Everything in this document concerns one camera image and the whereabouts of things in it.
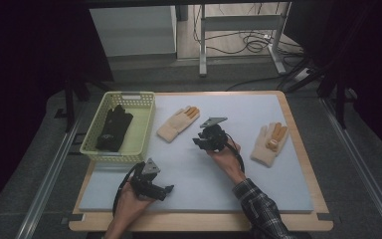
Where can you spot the black glove with logo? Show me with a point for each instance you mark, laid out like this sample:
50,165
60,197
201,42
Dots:
112,131

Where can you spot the white foam mat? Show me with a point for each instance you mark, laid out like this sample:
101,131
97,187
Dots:
199,192

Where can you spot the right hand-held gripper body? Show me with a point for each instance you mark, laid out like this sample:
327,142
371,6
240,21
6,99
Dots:
214,134

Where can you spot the wooden table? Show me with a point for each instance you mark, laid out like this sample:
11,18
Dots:
192,223

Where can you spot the white metal desk frame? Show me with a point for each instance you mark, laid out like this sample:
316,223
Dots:
242,23

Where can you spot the person's left hand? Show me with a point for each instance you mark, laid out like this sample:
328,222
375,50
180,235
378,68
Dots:
129,207

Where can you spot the person's right hand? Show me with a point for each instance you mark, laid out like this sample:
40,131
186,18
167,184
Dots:
227,162

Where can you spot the aluminium floor rail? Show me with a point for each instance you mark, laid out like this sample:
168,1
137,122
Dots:
46,186
361,166

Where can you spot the white power strip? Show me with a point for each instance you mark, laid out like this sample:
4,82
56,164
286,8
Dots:
302,74

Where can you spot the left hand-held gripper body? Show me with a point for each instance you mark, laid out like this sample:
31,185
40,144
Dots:
144,181

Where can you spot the yellow-green plastic basket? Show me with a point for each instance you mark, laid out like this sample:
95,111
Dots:
136,132

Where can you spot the cream knit glove orange fingertips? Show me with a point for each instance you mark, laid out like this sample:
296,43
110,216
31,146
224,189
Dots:
175,124
265,146

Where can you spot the black metal stand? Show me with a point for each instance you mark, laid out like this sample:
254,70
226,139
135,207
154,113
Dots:
331,83
74,96

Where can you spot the white cabinet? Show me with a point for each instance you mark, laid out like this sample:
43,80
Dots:
132,31

